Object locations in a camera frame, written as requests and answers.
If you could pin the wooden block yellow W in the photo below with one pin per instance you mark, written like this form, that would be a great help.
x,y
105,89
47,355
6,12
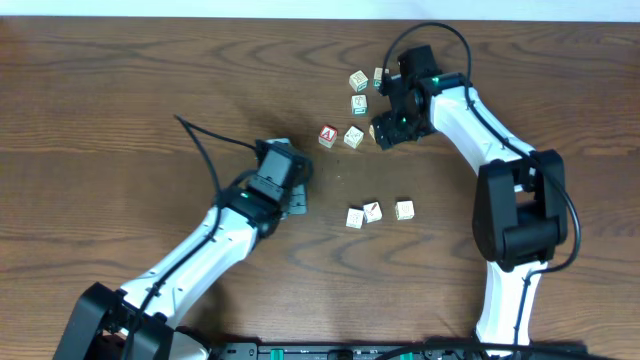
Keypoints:
x,y
353,137

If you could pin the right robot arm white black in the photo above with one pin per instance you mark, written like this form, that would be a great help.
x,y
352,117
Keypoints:
x,y
519,214

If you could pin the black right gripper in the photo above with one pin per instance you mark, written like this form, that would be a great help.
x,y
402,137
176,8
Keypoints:
x,y
387,131

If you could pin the wooden block green 4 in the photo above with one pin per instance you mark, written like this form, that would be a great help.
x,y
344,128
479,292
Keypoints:
x,y
358,81

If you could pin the wooden block green J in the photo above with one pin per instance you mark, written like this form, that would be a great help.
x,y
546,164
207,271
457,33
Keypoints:
x,y
372,132

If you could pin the wooden block blue X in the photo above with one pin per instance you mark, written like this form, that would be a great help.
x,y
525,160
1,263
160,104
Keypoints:
x,y
372,212

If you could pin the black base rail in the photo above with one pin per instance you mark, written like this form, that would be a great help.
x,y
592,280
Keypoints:
x,y
432,349

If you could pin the wooden block bee picture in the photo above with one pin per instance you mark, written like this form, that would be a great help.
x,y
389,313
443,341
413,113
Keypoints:
x,y
355,218

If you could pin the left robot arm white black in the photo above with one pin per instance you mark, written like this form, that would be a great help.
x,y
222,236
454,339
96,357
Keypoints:
x,y
140,319

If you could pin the wooden block red A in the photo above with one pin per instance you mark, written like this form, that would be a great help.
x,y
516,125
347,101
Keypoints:
x,y
327,136

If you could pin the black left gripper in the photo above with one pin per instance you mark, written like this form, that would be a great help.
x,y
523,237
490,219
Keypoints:
x,y
298,198

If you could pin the wooden block green Z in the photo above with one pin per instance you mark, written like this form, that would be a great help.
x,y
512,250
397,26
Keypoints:
x,y
378,76

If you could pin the wooden block green L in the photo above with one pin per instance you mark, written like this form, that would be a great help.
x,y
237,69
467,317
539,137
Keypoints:
x,y
359,105

